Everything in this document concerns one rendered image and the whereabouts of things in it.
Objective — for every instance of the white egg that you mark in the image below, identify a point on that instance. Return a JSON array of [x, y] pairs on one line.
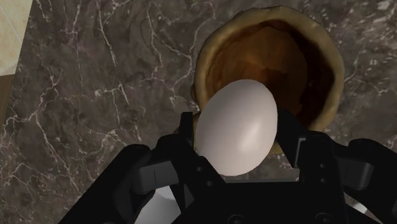
[[237, 127]]

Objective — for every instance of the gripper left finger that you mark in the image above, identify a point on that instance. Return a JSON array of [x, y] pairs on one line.
[[173, 161]]

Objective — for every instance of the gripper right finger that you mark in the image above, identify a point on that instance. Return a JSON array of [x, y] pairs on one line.
[[322, 161]]

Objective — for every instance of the brown wooden bowl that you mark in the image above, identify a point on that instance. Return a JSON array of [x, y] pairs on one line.
[[266, 59]]

